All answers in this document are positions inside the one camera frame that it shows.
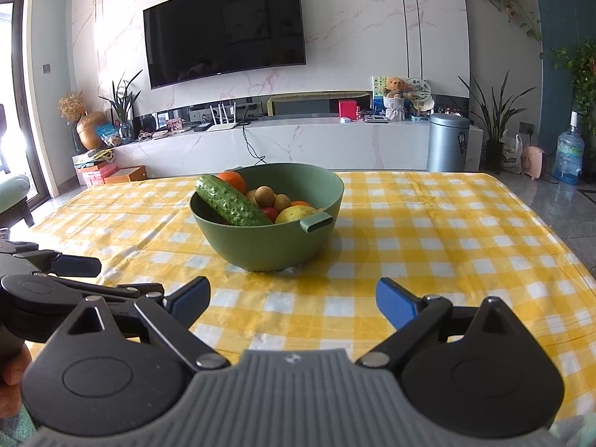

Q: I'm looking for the yellow green pear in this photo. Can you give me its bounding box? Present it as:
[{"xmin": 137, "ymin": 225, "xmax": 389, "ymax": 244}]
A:
[{"xmin": 275, "ymin": 206, "xmax": 317, "ymax": 224}]

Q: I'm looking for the green colander bowl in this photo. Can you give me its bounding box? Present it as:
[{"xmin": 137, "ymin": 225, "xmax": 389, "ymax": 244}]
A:
[{"xmin": 189, "ymin": 163, "xmax": 345, "ymax": 272}]

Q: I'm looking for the blue picture card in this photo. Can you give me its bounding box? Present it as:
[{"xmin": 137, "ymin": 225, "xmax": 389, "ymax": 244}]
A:
[{"xmin": 372, "ymin": 76, "xmax": 392, "ymax": 115}]

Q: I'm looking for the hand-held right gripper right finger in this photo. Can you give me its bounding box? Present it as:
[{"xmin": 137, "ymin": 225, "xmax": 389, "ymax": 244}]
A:
[{"xmin": 356, "ymin": 278, "xmax": 527, "ymax": 368}]

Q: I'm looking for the blue snack bag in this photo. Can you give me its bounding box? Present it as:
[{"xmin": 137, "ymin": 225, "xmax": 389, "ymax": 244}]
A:
[{"xmin": 95, "ymin": 122, "xmax": 123, "ymax": 146}]

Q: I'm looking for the dark sliding door frame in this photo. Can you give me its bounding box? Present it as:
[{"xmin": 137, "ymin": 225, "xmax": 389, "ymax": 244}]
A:
[{"xmin": 0, "ymin": 0, "xmax": 52, "ymax": 201}]

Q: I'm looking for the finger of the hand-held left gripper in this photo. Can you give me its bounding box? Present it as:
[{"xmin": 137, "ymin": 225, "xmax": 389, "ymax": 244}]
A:
[
  {"xmin": 0, "ymin": 242, "xmax": 102, "ymax": 278},
  {"xmin": 70, "ymin": 283, "xmax": 165, "ymax": 305}
]

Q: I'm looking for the potted snake plant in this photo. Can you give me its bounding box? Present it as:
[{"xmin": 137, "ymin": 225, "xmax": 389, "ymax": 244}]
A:
[{"xmin": 459, "ymin": 71, "xmax": 536, "ymax": 171}]

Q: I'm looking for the trailing pothos plant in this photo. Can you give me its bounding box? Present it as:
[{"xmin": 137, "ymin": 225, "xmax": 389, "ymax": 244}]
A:
[{"xmin": 542, "ymin": 42, "xmax": 596, "ymax": 150}]

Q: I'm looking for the white router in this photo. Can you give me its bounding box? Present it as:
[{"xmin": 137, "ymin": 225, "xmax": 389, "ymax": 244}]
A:
[{"xmin": 206, "ymin": 101, "xmax": 239, "ymax": 132}]

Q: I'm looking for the gold gourd vase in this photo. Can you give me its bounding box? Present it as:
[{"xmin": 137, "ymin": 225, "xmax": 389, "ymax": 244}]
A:
[{"xmin": 76, "ymin": 111, "xmax": 108, "ymax": 150}]

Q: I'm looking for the black cable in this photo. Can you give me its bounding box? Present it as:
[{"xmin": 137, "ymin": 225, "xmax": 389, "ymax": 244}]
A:
[{"xmin": 241, "ymin": 123, "xmax": 268, "ymax": 165}]

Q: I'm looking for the grey blue pedal bin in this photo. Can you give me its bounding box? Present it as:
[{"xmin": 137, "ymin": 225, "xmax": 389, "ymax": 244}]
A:
[{"xmin": 427, "ymin": 112, "xmax": 470, "ymax": 173}]

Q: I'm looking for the black wall television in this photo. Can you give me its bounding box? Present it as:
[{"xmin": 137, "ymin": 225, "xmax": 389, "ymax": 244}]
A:
[{"xmin": 142, "ymin": 0, "xmax": 307, "ymax": 89}]

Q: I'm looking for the brown teddy bear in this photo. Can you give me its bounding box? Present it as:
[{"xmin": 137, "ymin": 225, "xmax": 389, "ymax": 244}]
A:
[{"xmin": 383, "ymin": 77, "xmax": 406, "ymax": 122}]

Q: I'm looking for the stack of pink boxes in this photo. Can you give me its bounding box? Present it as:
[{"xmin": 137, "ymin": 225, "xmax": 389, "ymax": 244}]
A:
[{"xmin": 77, "ymin": 163, "xmax": 119, "ymax": 187}]

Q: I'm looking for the blue water jug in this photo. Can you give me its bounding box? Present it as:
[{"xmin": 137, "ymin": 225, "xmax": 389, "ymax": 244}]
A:
[{"xmin": 552, "ymin": 111, "xmax": 585, "ymax": 186}]

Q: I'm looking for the orange box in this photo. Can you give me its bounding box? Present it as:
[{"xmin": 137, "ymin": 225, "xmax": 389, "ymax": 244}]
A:
[{"xmin": 103, "ymin": 166, "xmax": 149, "ymax": 184}]

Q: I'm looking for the person's left hand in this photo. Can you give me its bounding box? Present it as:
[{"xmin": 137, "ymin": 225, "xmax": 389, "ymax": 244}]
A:
[{"xmin": 0, "ymin": 345, "xmax": 33, "ymax": 388}]

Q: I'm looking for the pale green armchair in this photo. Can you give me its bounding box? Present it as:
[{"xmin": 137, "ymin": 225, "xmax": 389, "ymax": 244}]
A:
[{"xmin": 0, "ymin": 174, "xmax": 35, "ymax": 229}]

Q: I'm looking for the white plastic bag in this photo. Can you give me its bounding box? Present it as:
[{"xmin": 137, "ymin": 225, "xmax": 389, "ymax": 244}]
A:
[{"xmin": 500, "ymin": 134, "xmax": 523, "ymax": 174}]

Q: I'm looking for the round paper fan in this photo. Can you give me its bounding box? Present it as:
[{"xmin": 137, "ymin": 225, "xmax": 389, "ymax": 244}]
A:
[{"xmin": 404, "ymin": 77, "xmax": 436, "ymax": 115}]

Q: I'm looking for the dried flower bunch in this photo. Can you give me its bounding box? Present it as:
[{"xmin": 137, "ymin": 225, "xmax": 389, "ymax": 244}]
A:
[{"xmin": 58, "ymin": 91, "xmax": 87, "ymax": 124}]

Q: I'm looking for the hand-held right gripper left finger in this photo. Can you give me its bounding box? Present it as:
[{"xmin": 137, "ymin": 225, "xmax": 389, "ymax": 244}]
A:
[{"xmin": 69, "ymin": 276, "xmax": 231, "ymax": 370}]

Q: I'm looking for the small pink heater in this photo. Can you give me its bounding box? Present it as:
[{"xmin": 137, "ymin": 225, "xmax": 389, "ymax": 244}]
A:
[{"xmin": 521, "ymin": 144, "xmax": 546, "ymax": 180}]

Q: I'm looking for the yellow checkered tablecloth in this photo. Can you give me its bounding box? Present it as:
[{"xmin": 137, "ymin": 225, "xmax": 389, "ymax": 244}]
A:
[{"xmin": 25, "ymin": 171, "xmax": 596, "ymax": 431}]

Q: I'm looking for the green cucumber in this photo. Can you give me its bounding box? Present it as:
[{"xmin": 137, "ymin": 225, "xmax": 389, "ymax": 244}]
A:
[{"xmin": 195, "ymin": 174, "xmax": 273, "ymax": 227}]

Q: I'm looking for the green leafy plant in vase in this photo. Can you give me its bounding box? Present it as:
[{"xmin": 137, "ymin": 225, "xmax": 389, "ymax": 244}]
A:
[{"xmin": 99, "ymin": 69, "xmax": 143, "ymax": 145}]

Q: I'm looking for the white marble television cabinet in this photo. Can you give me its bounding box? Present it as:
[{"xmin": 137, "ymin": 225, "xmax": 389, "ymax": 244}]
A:
[{"xmin": 109, "ymin": 116, "xmax": 482, "ymax": 180}]

